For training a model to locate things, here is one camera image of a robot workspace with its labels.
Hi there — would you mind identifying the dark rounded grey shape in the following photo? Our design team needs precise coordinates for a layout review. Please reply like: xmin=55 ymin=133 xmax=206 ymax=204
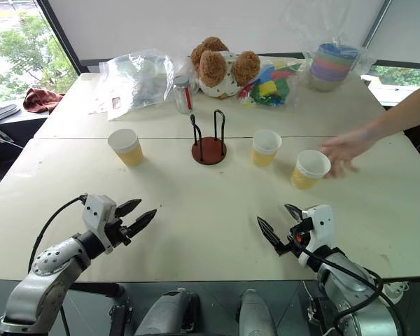
xmin=237 ymin=289 xmax=278 ymax=336
xmin=134 ymin=288 xmax=201 ymax=336

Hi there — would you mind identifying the clear plastic bag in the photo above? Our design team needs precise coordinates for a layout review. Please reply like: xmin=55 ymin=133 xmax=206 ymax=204
xmin=88 ymin=48 xmax=176 ymax=122

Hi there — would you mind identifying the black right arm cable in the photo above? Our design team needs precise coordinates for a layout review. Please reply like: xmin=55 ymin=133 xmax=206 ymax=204
xmin=293 ymin=241 xmax=386 ymax=332

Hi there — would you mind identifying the brown white teddy bear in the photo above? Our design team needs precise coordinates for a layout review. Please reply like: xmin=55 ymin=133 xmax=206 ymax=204
xmin=190 ymin=36 xmax=262 ymax=101

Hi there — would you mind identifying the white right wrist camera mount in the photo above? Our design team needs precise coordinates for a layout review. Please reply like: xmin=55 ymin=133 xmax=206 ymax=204
xmin=297 ymin=204 xmax=337 ymax=267

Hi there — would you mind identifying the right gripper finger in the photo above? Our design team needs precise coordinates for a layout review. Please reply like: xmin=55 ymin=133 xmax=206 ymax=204
xmin=283 ymin=203 xmax=305 ymax=221
xmin=255 ymin=216 xmax=285 ymax=251

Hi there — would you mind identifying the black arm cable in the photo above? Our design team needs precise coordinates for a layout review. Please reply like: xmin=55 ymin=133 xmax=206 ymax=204
xmin=27 ymin=195 xmax=89 ymax=274
xmin=293 ymin=241 xmax=386 ymax=332

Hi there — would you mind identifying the white power strip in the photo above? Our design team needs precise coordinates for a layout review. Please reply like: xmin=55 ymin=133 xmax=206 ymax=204
xmin=384 ymin=279 xmax=411 ymax=306

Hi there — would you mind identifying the dark red cloth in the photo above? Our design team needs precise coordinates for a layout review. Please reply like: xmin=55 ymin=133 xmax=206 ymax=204
xmin=22 ymin=87 xmax=65 ymax=115

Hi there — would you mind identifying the bag of coloured blocks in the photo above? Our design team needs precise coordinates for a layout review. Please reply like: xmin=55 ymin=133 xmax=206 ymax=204
xmin=235 ymin=57 xmax=302 ymax=112

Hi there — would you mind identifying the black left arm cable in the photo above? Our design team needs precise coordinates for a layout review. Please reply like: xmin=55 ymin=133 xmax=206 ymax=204
xmin=27 ymin=195 xmax=89 ymax=274

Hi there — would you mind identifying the brown cup holder stand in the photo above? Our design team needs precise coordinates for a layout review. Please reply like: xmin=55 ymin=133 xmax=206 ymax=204
xmin=190 ymin=108 xmax=228 ymax=167

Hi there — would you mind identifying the person's bare hand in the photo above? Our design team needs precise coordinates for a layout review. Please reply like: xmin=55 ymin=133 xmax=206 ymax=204
xmin=319 ymin=127 xmax=372 ymax=180

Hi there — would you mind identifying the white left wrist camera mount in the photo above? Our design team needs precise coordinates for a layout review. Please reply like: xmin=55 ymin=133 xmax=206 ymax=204
xmin=81 ymin=193 xmax=118 ymax=255

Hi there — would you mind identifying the black table bracket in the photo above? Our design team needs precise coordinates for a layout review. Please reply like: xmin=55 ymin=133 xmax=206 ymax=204
xmin=69 ymin=281 xmax=134 ymax=336

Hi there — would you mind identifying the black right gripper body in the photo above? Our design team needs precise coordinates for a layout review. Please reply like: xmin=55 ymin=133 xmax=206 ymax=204
xmin=275 ymin=216 xmax=315 ymax=259

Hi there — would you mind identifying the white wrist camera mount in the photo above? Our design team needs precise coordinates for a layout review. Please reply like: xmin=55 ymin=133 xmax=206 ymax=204
xmin=297 ymin=204 xmax=337 ymax=267
xmin=81 ymin=193 xmax=118 ymax=255

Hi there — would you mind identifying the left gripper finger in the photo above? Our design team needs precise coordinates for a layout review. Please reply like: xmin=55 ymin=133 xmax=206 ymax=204
xmin=127 ymin=208 xmax=158 ymax=237
xmin=115 ymin=198 xmax=143 ymax=219

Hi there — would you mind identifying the black window frame beam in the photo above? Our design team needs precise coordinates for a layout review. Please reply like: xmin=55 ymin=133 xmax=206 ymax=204
xmin=36 ymin=0 xmax=82 ymax=75

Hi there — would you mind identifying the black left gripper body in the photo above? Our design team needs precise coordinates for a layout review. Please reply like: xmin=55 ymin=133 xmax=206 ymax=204
xmin=104 ymin=209 xmax=132 ymax=247

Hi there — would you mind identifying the yellow white paper cup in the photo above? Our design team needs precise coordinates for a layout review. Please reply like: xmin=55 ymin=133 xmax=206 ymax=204
xmin=250 ymin=129 xmax=284 ymax=169
xmin=107 ymin=127 xmax=146 ymax=168
xmin=289 ymin=149 xmax=333 ymax=191

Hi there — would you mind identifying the clear jar with red label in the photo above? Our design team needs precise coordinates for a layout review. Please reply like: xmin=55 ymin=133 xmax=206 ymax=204
xmin=172 ymin=74 xmax=195 ymax=115

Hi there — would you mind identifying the stack of coloured bowls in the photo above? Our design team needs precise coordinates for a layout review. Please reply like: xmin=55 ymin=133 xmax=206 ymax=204
xmin=307 ymin=42 xmax=360 ymax=93

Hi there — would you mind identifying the clear plastic bag around bowls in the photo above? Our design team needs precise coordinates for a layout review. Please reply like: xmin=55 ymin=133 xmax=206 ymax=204
xmin=279 ymin=0 xmax=377 ymax=95

